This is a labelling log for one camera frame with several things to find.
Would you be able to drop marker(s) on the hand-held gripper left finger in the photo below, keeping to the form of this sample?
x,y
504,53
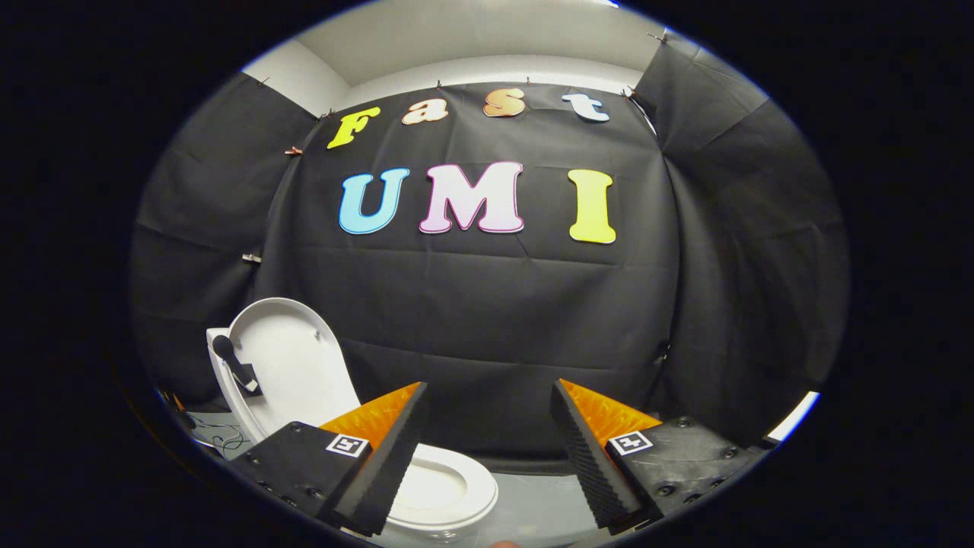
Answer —
x,y
384,464

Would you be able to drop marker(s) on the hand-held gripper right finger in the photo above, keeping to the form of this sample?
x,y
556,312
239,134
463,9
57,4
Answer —
x,y
586,457

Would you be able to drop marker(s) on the white toilet lid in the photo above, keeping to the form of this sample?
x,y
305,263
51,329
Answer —
x,y
293,365

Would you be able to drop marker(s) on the white toilet seat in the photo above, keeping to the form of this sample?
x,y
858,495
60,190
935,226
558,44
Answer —
x,y
475,476

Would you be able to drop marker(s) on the white ceramic toilet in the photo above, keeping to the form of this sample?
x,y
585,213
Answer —
x,y
222,385

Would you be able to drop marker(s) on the black backdrop cloth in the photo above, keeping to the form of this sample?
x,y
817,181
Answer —
x,y
487,320

